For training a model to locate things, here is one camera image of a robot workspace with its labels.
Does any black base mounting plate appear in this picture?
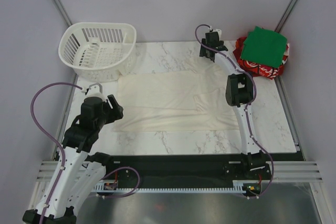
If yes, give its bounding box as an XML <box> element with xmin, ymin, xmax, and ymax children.
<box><xmin>87</xmin><ymin>153</ymin><xmax>271</xmax><ymax>188</ymax></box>

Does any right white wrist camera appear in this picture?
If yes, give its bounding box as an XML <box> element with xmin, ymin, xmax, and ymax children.
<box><xmin>209</xmin><ymin>26</ymin><xmax>222</xmax><ymax>39</ymax></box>

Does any cream white t shirt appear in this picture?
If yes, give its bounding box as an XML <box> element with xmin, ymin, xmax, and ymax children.
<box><xmin>114</xmin><ymin>58</ymin><xmax>238</xmax><ymax>132</ymax></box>

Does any white slotted cable duct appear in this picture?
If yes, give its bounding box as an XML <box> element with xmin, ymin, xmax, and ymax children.
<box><xmin>91</xmin><ymin>182</ymin><xmax>262</xmax><ymax>194</ymax></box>

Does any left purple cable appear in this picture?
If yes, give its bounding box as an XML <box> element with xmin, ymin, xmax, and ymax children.
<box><xmin>30</xmin><ymin>82</ymin><xmax>140</xmax><ymax>224</ymax></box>

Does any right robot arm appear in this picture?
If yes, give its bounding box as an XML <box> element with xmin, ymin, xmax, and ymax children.
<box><xmin>199</xmin><ymin>29</ymin><xmax>266</xmax><ymax>179</ymax></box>

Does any left aluminium table rail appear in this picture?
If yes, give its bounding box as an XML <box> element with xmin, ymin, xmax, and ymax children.
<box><xmin>50</xmin><ymin>73</ymin><xmax>78</xmax><ymax>161</ymax></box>

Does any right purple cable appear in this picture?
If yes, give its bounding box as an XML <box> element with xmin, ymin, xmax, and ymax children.
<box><xmin>194</xmin><ymin>24</ymin><xmax>275</xmax><ymax>200</ymax></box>

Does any folded red printed t shirt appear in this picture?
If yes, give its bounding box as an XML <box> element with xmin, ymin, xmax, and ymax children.
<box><xmin>233</xmin><ymin>37</ymin><xmax>290</xmax><ymax>80</ymax></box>

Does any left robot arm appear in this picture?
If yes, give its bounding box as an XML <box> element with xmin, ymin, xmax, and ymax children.
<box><xmin>23</xmin><ymin>93</ymin><xmax>123</xmax><ymax>223</ymax></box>

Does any folded green t shirt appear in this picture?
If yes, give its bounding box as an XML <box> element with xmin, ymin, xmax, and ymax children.
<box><xmin>241</xmin><ymin>26</ymin><xmax>287</xmax><ymax>68</ymax></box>

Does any white plastic laundry basket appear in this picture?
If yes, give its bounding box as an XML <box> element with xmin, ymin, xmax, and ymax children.
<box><xmin>58</xmin><ymin>22</ymin><xmax>137</xmax><ymax>82</ymax></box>

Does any purple cable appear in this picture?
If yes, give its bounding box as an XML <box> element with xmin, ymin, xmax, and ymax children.
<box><xmin>194</xmin><ymin>24</ymin><xmax>275</xmax><ymax>200</ymax></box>
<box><xmin>30</xmin><ymin>82</ymin><xmax>140</xmax><ymax>224</ymax></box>

